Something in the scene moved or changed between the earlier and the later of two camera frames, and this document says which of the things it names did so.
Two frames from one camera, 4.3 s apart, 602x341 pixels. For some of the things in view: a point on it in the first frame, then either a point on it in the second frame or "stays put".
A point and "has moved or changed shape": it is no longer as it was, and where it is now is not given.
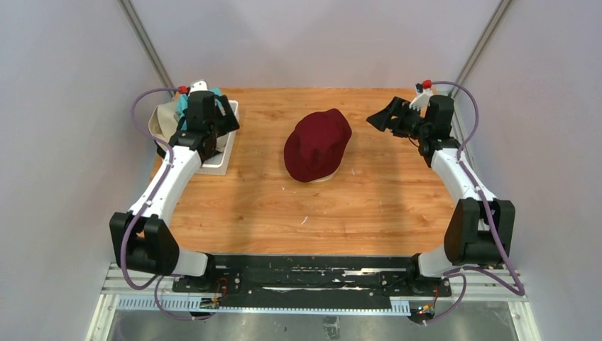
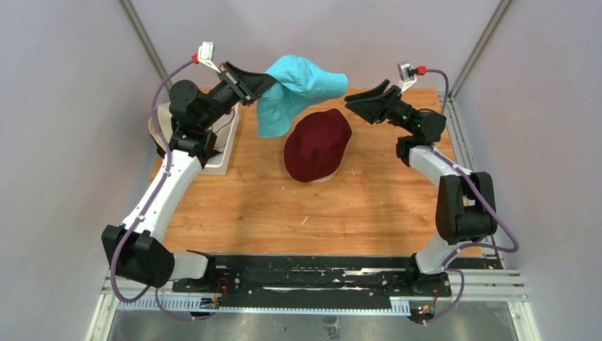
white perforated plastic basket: [219, 164] stays put
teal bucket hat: [181, 105] has moved or changed shape
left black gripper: [226, 121] -> [245, 87]
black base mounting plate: [314, 281] stays put
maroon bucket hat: [314, 148] stays put
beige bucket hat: [164, 119] stays put
